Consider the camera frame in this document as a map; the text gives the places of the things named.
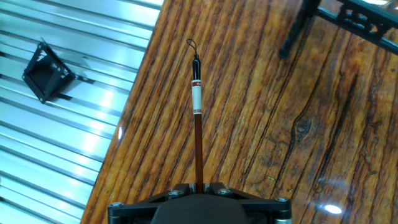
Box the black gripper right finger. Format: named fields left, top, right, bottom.
left=203, top=182, right=293, bottom=224

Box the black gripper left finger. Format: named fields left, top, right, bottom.
left=107, top=182, right=197, bottom=224

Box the thin black pen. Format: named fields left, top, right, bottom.
left=185, top=38, right=205, bottom=194

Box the black pen rack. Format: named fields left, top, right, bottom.
left=278, top=0, right=398, bottom=60

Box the wood grain table mat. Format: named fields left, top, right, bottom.
left=80, top=0, right=398, bottom=224

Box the small black folding stand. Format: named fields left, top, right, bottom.
left=21, top=39, right=76, bottom=105

